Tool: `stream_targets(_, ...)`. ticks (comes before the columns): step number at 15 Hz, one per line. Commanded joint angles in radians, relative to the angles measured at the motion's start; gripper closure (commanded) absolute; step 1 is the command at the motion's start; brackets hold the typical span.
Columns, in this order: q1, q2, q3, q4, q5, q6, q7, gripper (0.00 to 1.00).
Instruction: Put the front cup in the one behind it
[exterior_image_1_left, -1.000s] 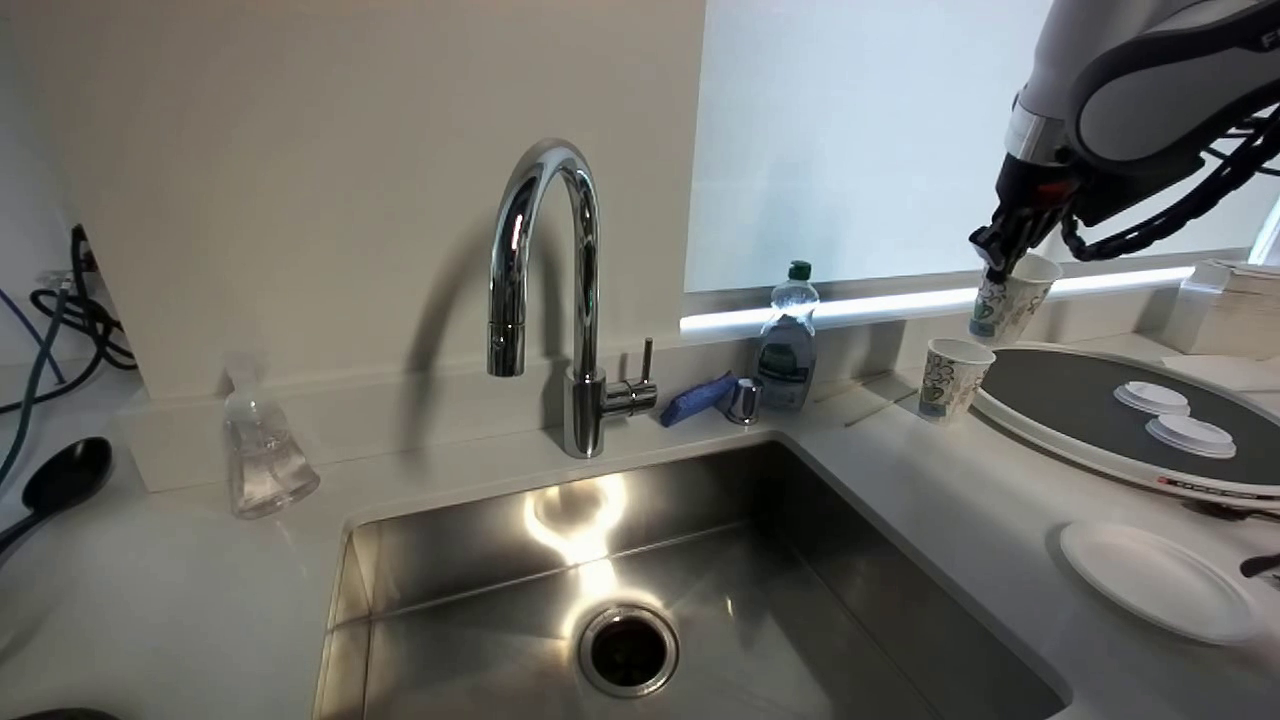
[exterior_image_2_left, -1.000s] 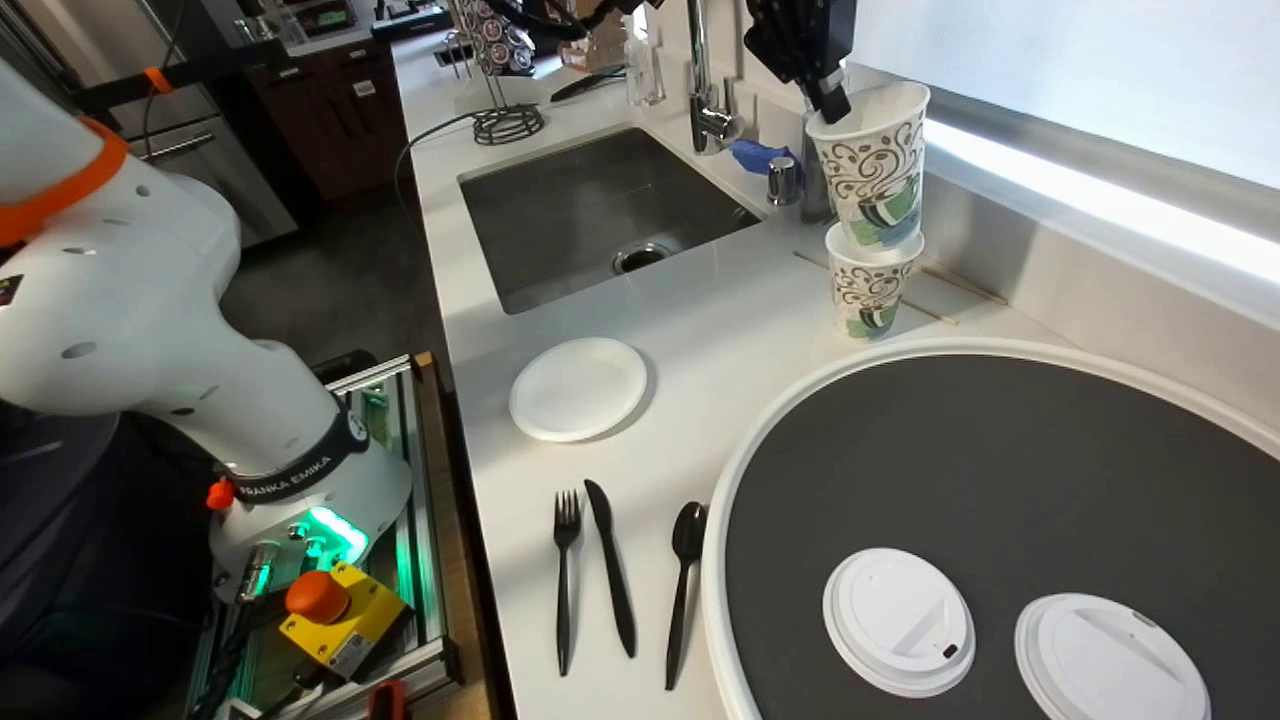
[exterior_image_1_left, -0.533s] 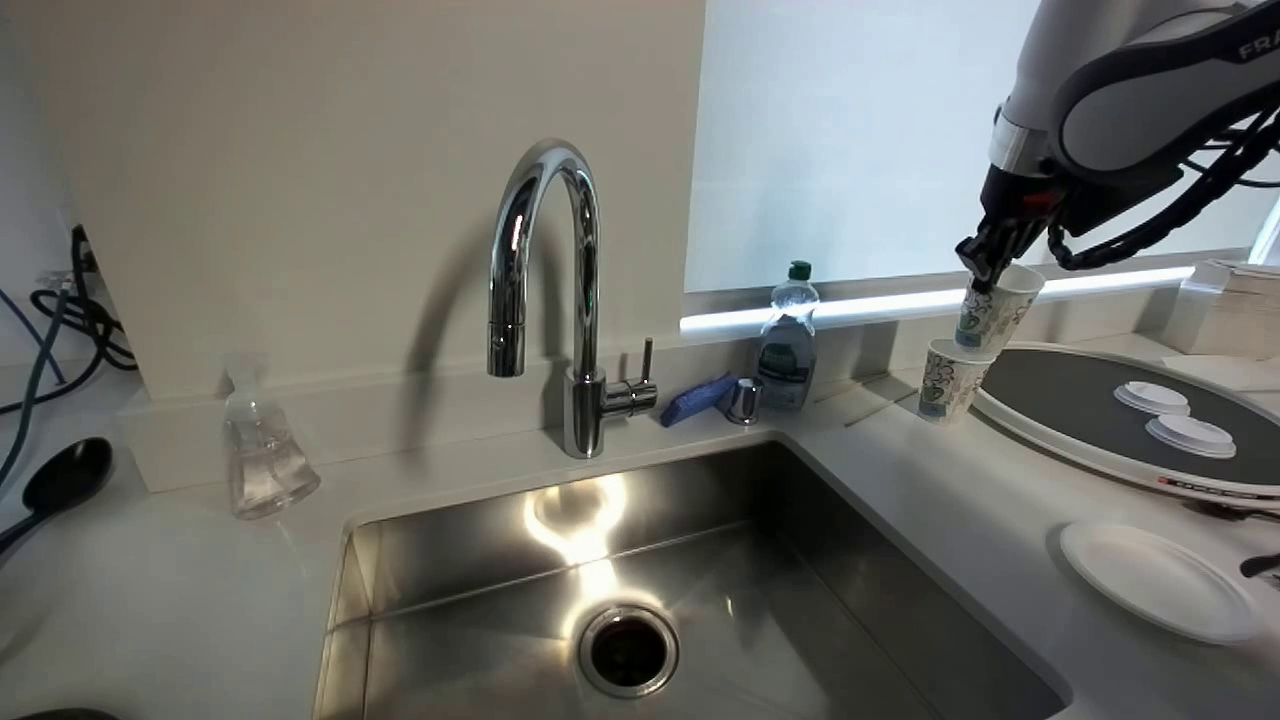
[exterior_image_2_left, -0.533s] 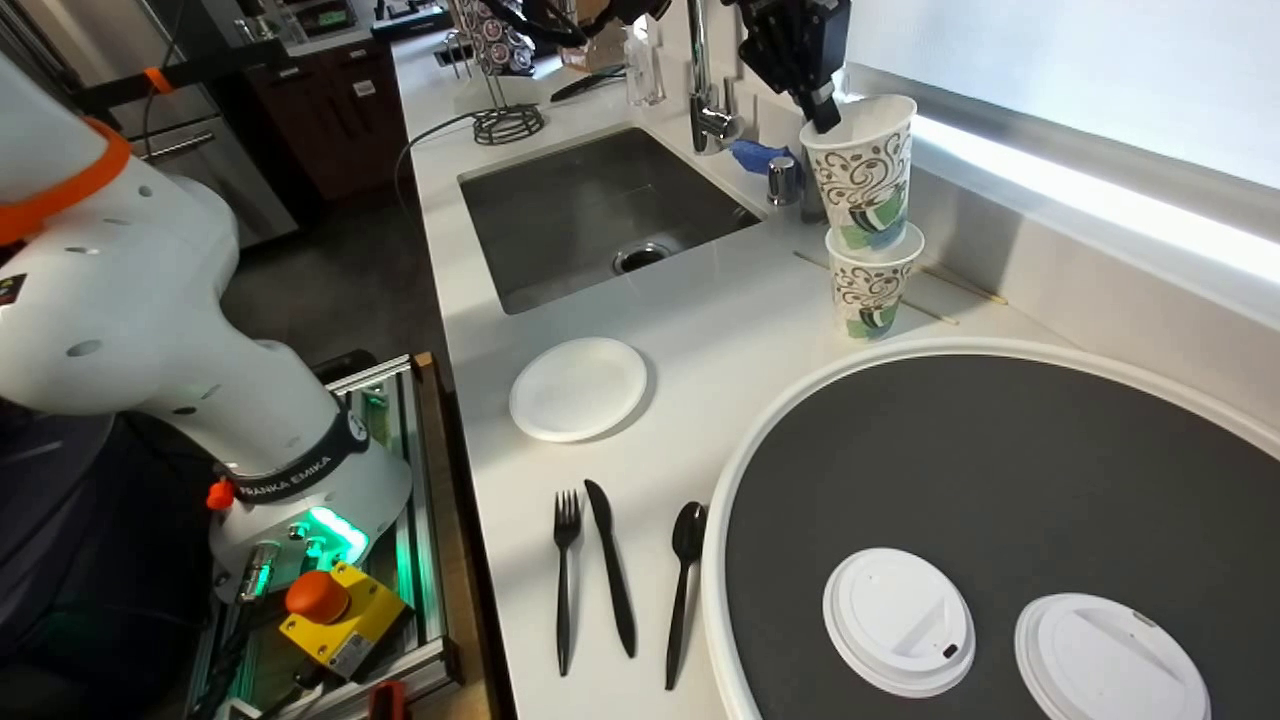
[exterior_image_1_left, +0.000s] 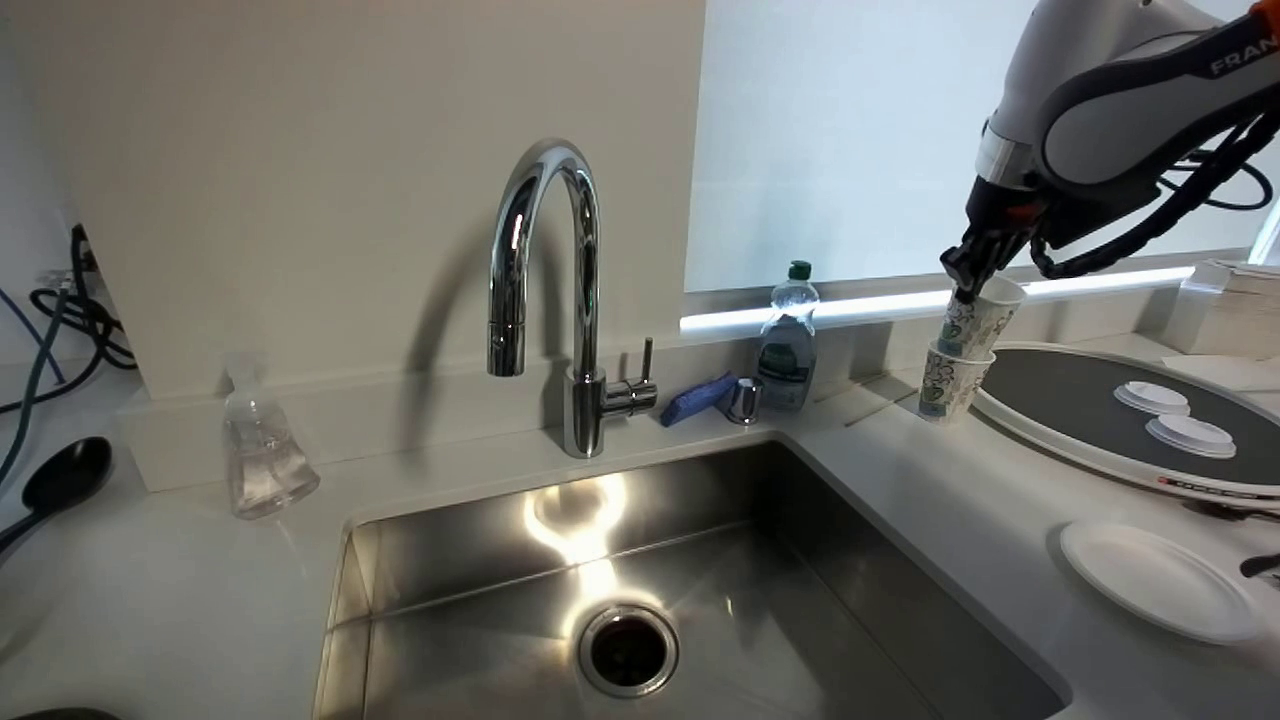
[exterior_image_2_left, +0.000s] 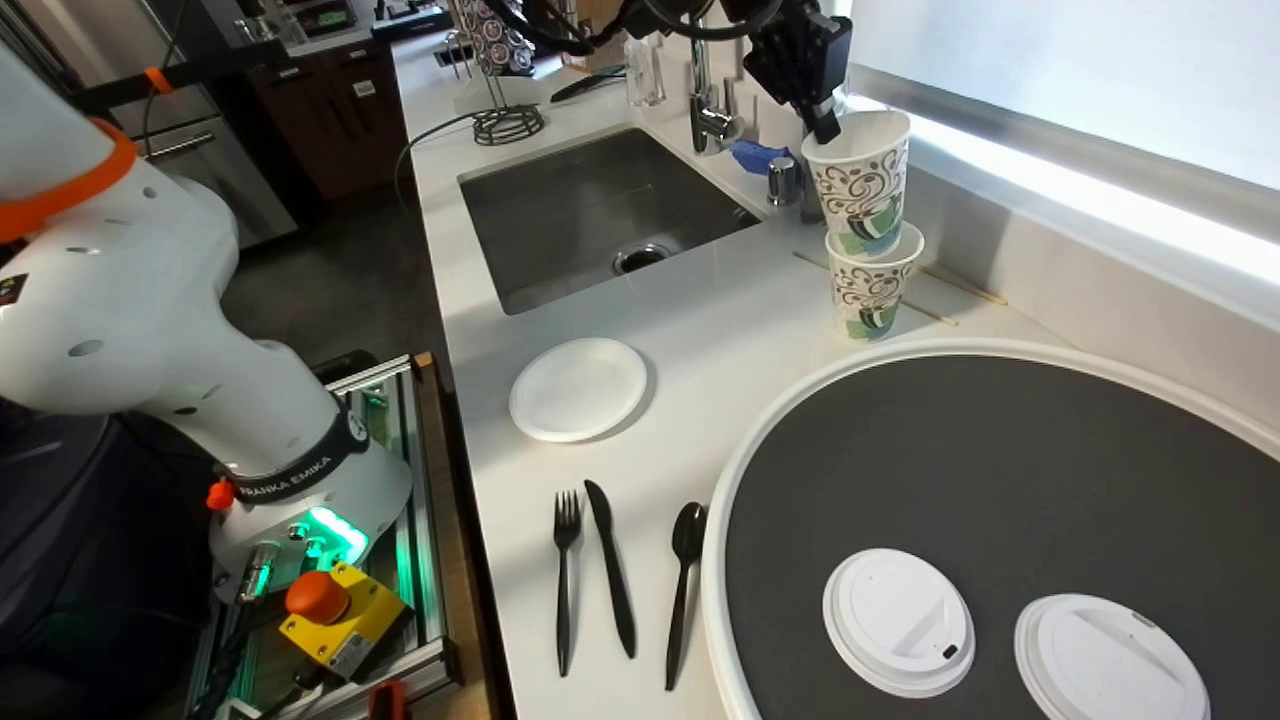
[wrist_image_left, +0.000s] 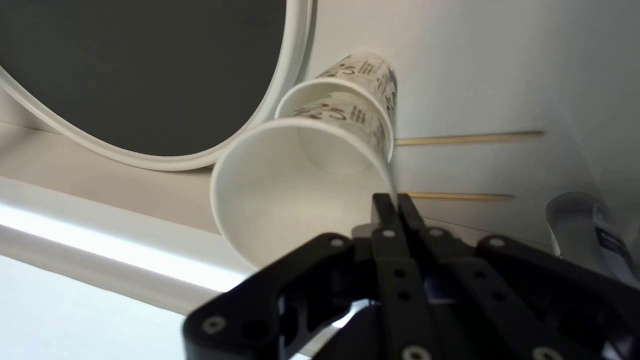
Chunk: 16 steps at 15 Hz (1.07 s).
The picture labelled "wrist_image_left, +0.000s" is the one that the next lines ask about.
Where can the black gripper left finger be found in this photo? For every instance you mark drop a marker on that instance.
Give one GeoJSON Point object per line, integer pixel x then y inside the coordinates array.
{"type": "Point", "coordinates": [301, 292]}

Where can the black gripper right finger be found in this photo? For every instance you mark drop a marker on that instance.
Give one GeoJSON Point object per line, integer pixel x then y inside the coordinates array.
{"type": "Point", "coordinates": [521, 301]}

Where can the thin wooden stir stick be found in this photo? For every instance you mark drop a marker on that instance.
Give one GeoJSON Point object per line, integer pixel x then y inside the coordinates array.
{"type": "Point", "coordinates": [467, 138]}
{"type": "Point", "coordinates": [461, 197]}

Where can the round black tray white rim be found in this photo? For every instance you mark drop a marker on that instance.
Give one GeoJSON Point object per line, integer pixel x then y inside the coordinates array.
{"type": "Point", "coordinates": [132, 66]}

